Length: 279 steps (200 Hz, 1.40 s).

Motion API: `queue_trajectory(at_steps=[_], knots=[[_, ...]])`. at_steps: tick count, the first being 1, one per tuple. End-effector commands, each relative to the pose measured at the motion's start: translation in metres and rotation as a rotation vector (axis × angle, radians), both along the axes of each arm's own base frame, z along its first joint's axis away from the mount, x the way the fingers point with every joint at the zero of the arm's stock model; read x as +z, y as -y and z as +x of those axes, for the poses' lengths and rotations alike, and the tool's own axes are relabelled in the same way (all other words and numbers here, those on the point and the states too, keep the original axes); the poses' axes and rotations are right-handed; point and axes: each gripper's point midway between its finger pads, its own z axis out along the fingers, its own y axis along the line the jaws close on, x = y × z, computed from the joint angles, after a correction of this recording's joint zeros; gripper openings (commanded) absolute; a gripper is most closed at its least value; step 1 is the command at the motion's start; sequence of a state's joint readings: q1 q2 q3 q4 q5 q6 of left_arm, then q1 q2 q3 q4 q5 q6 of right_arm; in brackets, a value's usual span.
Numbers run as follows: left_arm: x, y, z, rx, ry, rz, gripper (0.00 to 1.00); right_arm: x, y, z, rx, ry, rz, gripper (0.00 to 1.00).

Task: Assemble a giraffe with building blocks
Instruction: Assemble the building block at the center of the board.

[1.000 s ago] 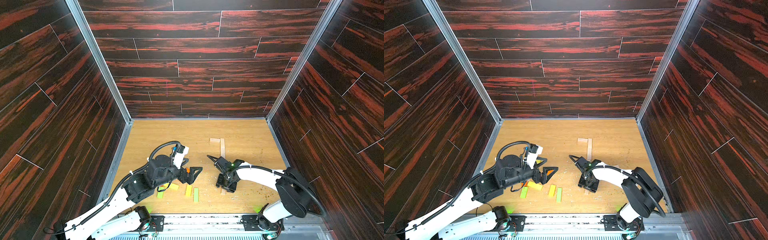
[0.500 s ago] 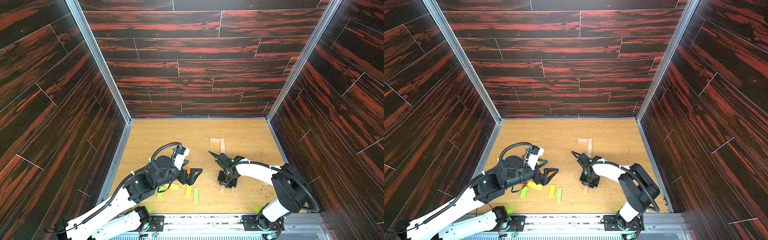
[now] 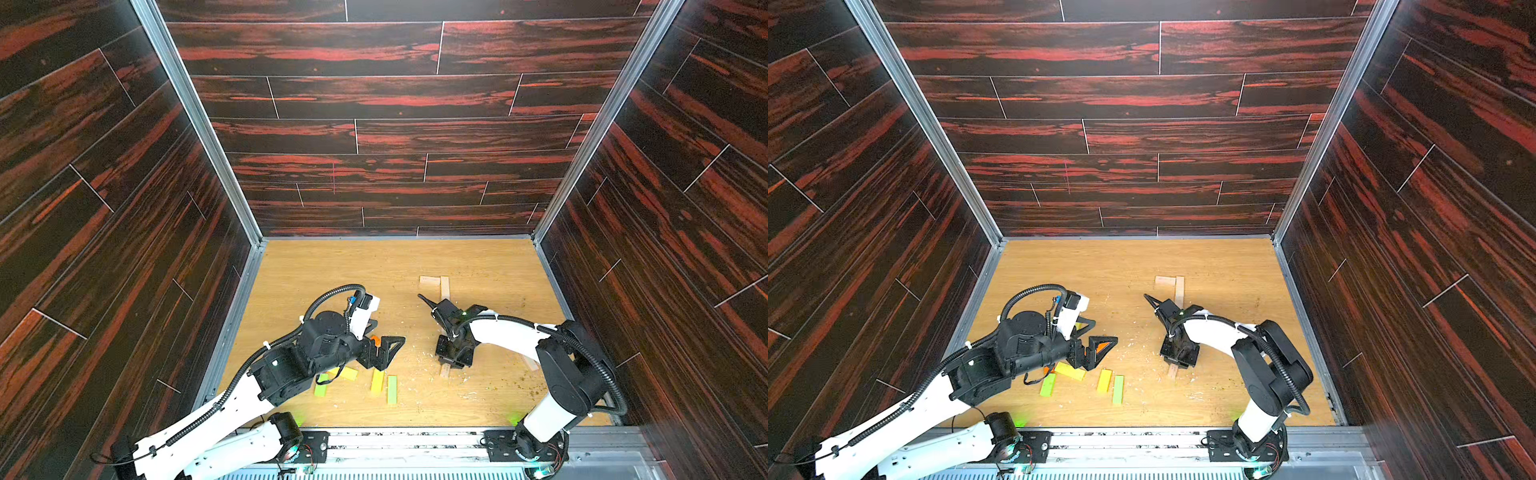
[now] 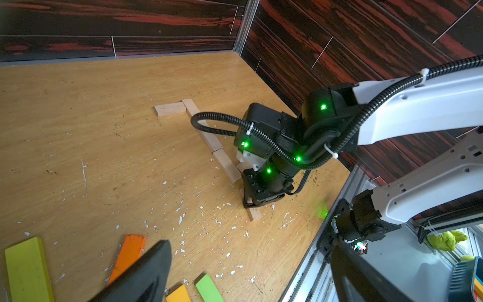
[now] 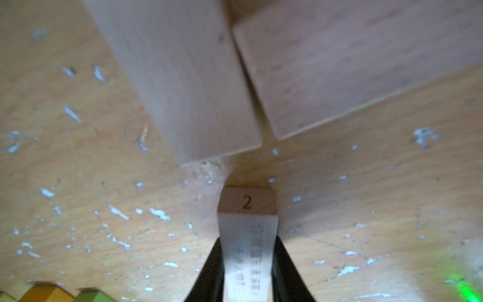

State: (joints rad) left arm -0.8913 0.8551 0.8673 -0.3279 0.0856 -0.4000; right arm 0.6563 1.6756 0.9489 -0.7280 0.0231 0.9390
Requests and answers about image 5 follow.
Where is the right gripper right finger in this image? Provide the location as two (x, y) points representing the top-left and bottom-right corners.
(271, 236), (316, 302)

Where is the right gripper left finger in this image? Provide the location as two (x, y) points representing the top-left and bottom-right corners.
(185, 238), (225, 302)

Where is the natural wood block bottom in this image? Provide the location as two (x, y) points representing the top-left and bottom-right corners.
(217, 187), (279, 301)

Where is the natural wood block short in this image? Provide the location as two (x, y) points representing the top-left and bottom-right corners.
(233, 1), (482, 140)

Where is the light green block right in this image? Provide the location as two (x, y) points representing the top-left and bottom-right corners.
(73, 289), (115, 302)

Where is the yellow block small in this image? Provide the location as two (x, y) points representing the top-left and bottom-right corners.
(18, 286), (74, 302)

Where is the yellow block lying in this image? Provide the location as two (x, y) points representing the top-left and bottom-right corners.
(0, 291), (17, 302)

